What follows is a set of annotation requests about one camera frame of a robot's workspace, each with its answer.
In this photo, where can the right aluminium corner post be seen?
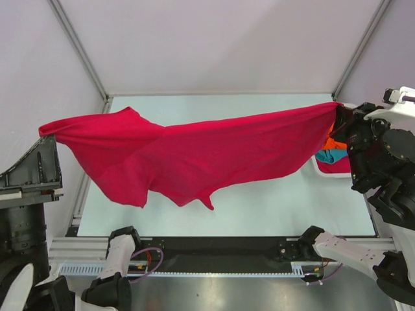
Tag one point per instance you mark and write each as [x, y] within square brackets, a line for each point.
[368, 33]

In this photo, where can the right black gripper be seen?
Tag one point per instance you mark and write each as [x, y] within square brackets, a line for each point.
[346, 116]

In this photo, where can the white perforated plastic basket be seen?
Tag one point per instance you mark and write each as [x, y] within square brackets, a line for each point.
[313, 160]

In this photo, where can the aluminium frame rail front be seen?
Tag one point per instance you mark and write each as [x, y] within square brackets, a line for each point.
[93, 249]

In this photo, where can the left aluminium corner post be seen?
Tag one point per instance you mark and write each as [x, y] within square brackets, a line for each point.
[74, 40]

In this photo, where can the teal t shirt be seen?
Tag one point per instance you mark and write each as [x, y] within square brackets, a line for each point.
[331, 156]

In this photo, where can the orange t shirt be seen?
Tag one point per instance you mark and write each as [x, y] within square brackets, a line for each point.
[331, 144]

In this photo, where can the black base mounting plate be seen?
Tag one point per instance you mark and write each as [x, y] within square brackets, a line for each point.
[213, 254]

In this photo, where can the crimson red t shirt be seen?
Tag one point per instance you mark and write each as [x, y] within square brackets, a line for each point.
[127, 156]

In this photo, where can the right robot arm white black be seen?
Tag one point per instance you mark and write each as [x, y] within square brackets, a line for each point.
[381, 158]

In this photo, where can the white slotted cable duct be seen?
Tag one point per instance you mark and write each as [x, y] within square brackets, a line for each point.
[93, 270]

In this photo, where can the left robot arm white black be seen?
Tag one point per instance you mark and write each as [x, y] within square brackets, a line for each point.
[25, 266]

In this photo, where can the aluminium corner post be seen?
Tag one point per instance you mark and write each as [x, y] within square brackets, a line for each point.
[368, 33]
[74, 40]

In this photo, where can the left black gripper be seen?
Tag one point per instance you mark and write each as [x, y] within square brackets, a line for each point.
[37, 173]

